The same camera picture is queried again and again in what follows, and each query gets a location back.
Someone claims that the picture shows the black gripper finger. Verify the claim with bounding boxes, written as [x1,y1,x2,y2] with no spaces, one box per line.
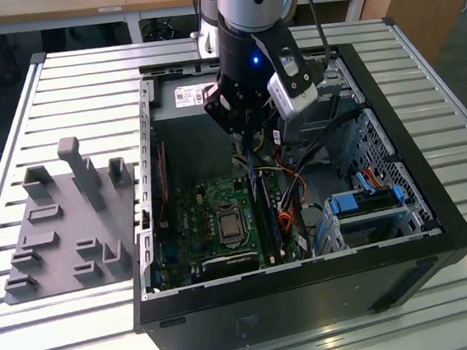
[202,80,252,140]
[250,95,283,136]

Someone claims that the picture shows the black RAM slot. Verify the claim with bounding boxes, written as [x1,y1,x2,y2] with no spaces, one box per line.
[256,170,279,266]

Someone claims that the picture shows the grey power supply box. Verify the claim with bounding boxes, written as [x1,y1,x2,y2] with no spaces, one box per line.
[147,73,241,183]

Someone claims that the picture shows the green motherboard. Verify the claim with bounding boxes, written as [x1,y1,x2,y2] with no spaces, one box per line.
[146,168,309,292]

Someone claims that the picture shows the CPU socket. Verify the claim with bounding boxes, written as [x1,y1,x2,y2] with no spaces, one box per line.
[212,201,250,251]

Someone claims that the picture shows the round grey speaker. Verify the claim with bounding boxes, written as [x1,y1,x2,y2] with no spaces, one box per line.
[300,201,328,236]

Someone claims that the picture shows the silver CPU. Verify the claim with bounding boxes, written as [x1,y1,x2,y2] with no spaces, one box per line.
[219,214,243,239]

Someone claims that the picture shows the hard disk in blue carrier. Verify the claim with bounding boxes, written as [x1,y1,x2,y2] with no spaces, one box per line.
[326,185,409,220]

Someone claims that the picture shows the silver metal disk bay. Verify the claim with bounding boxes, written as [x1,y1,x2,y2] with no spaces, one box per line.
[307,180,446,259]

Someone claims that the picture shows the black graphics card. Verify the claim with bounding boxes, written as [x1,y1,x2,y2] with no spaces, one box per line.
[198,250,261,282]

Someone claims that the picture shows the black PC case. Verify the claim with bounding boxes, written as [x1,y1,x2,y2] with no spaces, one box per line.
[107,32,467,350]

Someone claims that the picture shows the grey parts rack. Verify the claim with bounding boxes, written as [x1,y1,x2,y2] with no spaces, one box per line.
[0,130,147,306]

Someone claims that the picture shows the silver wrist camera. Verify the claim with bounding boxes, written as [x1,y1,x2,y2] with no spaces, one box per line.
[264,50,322,122]

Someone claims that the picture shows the yellow and black wires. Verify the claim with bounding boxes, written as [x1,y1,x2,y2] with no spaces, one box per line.
[230,135,299,182]

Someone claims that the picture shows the black camera cable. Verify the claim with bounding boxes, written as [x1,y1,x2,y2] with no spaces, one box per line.
[297,0,335,70]

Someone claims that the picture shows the thin red wire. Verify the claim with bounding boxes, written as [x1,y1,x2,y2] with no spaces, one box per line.
[152,143,173,231]

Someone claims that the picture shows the orange and red wires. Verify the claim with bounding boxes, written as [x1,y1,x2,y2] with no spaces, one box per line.
[277,211,302,234]

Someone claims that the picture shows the blue disk wire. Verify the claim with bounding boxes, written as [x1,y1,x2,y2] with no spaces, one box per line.
[355,170,376,197]

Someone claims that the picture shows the red and orange disk wire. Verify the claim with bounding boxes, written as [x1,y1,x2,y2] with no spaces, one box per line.
[363,166,390,190]

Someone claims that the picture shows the wooden desk with white frame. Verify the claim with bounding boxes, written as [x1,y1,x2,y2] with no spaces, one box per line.
[0,0,376,58]

